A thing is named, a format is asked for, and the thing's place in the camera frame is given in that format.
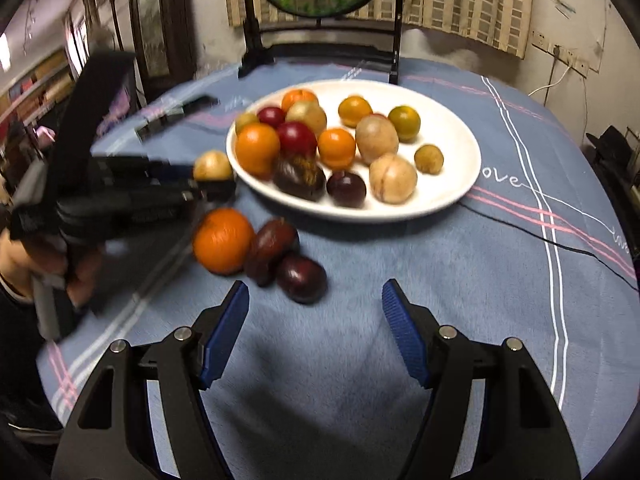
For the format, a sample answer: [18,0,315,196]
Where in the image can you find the green-orange mandarin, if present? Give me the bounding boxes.
[387,105,421,142]

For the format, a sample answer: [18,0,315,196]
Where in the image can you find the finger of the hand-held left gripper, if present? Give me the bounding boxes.
[97,156,197,183]
[100,177,237,223]

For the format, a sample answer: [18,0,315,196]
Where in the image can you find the dark wooden framed picture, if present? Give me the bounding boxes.
[127,0,198,93]

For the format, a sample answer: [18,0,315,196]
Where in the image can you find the white oval plate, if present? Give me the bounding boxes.
[226,79,482,223]

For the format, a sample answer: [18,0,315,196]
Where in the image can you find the black hat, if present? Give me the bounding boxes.
[585,126,633,161]

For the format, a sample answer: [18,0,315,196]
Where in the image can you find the white power cable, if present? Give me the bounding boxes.
[527,62,571,98]

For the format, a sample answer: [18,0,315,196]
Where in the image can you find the smooth orange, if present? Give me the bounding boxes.
[317,128,357,171]
[235,122,281,180]

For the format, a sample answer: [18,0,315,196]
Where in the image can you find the small olive green fruit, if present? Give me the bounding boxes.
[414,144,445,175]

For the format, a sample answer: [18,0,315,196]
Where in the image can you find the thin black cable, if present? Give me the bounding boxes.
[460,202,640,291]

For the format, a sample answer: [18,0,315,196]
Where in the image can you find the cluttered background shelf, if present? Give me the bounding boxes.
[0,47,76,126]

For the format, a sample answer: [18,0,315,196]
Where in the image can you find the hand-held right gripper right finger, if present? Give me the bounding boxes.
[382,278,581,480]

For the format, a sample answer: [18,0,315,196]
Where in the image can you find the pale passion fruit red mark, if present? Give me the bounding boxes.
[369,153,418,204]

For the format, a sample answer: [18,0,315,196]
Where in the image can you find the large red plum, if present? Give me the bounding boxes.
[276,121,319,158]

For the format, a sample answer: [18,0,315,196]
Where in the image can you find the white wall outlet strip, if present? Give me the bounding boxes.
[550,42,591,77]

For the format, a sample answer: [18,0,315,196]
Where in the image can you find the blue striped tablecloth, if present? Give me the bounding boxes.
[37,57,640,480]

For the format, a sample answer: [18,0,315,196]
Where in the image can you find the brownish tan passion fruit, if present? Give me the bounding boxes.
[355,114,400,167]

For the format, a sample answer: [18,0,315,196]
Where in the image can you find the yellow tomato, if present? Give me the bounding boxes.
[338,95,374,128]

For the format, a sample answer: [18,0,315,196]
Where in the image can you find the large orange mandarin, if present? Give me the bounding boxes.
[192,208,256,276]

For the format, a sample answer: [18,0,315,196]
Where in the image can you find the large dark purple passion fruit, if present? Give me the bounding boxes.
[243,218,301,287]

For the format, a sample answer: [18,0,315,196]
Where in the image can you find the black smartphone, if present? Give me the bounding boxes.
[135,95,221,142]

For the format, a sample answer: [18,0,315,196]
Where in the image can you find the pale tan passion fruit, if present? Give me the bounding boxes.
[193,150,235,182]

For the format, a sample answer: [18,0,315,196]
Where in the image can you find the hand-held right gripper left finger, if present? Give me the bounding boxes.
[51,280,250,480]

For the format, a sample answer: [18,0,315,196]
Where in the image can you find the person's left hand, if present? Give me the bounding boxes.
[0,230,106,311]

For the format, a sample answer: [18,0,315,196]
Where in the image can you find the small yellow-green fruit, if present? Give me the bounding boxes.
[234,112,260,136]

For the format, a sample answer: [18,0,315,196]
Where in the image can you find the beige checked curtain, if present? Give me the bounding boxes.
[222,0,533,60]

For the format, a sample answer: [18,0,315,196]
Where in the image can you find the dark red plum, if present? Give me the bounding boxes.
[256,106,287,129]

